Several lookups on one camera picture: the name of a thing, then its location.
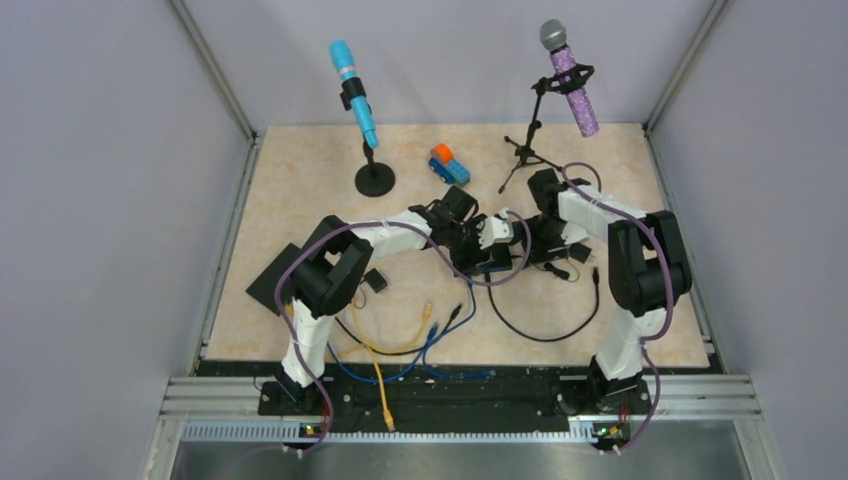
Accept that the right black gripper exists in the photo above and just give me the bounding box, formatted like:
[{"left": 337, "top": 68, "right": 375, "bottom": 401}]
[{"left": 509, "top": 215, "right": 569, "bottom": 270}]

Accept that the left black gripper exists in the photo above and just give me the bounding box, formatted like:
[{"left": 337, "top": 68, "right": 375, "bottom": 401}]
[{"left": 445, "top": 214, "right": 495, "bottom": 276}]

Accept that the small black ribbed network switch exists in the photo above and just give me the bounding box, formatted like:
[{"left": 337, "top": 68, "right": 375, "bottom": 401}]
[{"left": 472, "top": 244, "right": 513, "bottom": 275}]

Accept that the black ethernet cable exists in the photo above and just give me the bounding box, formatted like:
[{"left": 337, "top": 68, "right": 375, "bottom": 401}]
[{"left": 486, "top": 267, "right": 603, "bottom": 344}]

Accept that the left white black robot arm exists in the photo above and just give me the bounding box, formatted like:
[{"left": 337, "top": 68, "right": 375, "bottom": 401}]
[{"left": 273, "top": 187, "right": 516, "bottom": 414}]

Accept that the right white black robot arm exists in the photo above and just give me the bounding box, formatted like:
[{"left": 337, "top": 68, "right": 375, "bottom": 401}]
[{"left": 520, "top": 168, "right": 693, "bottom": 412}]

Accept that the orange blue toy truck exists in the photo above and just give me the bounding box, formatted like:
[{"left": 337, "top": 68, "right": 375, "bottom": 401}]
[{"left": 428, "top": 144, "right": 471, "bottom": 187}]

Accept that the black round-base microphone stand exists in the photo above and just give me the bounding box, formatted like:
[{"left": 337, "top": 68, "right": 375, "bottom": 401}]
[{"left": 354, "top": 139, "right": 396, "bottom": 198}]

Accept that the black tripod microphone stand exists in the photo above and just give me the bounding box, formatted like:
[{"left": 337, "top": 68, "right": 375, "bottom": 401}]
[{"left": 497, "top": 63, "right": 595, "bottom": 194}]

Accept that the purple glitter microphone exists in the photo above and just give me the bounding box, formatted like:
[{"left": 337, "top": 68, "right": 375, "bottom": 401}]
[{"left": 539, "top": 19, "right": 600, "bottom": 138}]

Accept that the cyan microphone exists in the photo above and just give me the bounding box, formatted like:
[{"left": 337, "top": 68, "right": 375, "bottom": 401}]
[{"left": 329, "top": 40, "right": 379, "bottom": 149}]

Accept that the black power adapter with cord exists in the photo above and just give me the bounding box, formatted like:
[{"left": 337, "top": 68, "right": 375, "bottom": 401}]
[{"left": 541, "top": 243, "right": 592, "bottom": 282}]

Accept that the black ethernet cable loose end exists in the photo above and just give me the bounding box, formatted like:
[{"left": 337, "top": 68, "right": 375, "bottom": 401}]
[{"left": 335, "top": 303, "right": 434, "bottom": 357}]

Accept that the small black wall plug adapter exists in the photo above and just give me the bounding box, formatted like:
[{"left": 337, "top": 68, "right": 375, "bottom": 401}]
[{"left": 353, "top": 268, "right": 388, "bottom": 309}]

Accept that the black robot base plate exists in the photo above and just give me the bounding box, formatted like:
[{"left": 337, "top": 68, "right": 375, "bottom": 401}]
[{"left": 195, "top": 360, "right": 654, "bottom": 439}]

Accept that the large black network switch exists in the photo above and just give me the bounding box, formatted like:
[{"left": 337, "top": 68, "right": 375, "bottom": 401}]
[{"left": 246, "top": 243, "right": 305, "bottom": 316}]

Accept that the aluminium frame rail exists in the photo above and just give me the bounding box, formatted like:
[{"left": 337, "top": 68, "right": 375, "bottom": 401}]
[{"left": 143, "top": 375, "right": 786, "bottom": 479}]

